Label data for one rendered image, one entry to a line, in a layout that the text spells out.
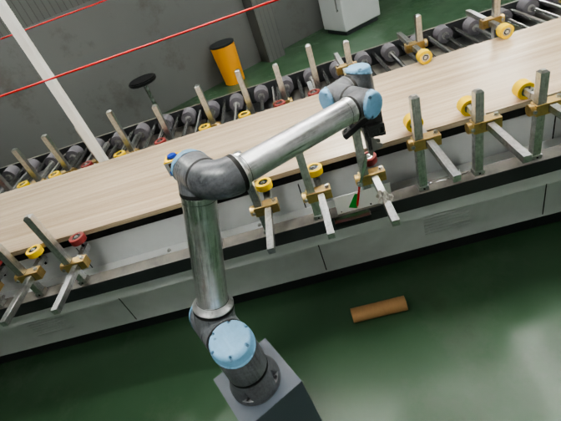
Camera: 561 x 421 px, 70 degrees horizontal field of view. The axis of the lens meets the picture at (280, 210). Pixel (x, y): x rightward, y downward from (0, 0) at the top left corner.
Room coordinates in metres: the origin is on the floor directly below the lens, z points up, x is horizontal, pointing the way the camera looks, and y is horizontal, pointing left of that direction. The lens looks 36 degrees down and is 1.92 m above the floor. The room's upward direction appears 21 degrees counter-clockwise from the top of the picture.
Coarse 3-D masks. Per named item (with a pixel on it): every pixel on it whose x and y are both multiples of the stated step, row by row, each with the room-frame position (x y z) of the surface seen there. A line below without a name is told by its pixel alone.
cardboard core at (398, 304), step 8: (368, 304) 1.39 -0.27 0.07; (376, 304) 1.37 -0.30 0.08; (384, 304) 1.35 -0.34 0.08; (392, 304) 1.34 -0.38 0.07; (400, 304) 1.32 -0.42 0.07; (352, 312) 1.38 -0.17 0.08; (360, 312) 1.36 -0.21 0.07; (368, 312) 1.35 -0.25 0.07; (376, 312) 1.33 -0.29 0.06; (384, 312) 1.32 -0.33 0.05; (392, 312) 1.32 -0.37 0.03; (360, 320) 1.34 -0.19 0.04
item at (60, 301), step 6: (84, 246) 1.78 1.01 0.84; (90, 246) 1.80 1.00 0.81; (78, 252) 1.75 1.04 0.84; (84, 252) 1.74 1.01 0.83; (72, 270) 1.62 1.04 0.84; (78, 270) 1.63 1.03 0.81; (72, 276) 1.57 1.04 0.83; (66, 282) 1.54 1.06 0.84; (72, 282) 1.55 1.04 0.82; (66, 288) 1.50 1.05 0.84; (60, 294) 1.47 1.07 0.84; (66, 294) 1.47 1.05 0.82; (60, 300) 1.43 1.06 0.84; (54, 306) 1.40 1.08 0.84; (60, 306) 1.41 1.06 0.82; (54, 312) 1.38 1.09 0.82; (60, 312) 1.38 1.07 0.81
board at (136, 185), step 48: (480, 48) 2.16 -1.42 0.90; (528, 48) 1.94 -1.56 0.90; (384, 96) 2.03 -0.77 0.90; (432, 96) 1.83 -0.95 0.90; (192, 144) 2.36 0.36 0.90; (240, 144) 2.12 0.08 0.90; (336, 144) 1.73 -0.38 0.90; (384, 144) 1.59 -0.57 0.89; (48, 192) 2.46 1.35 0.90; (96, 192) 2.21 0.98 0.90; (144, 192) 1.98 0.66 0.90; (0, 240) 2.07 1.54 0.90
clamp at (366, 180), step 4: (372, 168) 1.47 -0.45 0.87; (376, 168) 1.46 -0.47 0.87; (368, 172) 1.45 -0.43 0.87; (372, 172) 1.44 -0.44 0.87; (376, 172) 1.43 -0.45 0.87; (380, 172) 1.42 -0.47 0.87; (384, 172) 1.42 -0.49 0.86; (356, 176) 1.45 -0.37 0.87; (360, 176) 1.44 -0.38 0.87; (364, 176) 1.43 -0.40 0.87; (368, 176) 1.43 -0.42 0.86; (380, 176) 1.42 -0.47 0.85; (384, 176) 1.42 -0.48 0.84; (356, 180) 1.44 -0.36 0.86; (364, 180) 1.43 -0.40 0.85; (368, 180) 1.43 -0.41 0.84; (356, 184) 1.44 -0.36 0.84; (364, 184) 1.43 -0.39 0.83; (368, 184) 1.43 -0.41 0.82
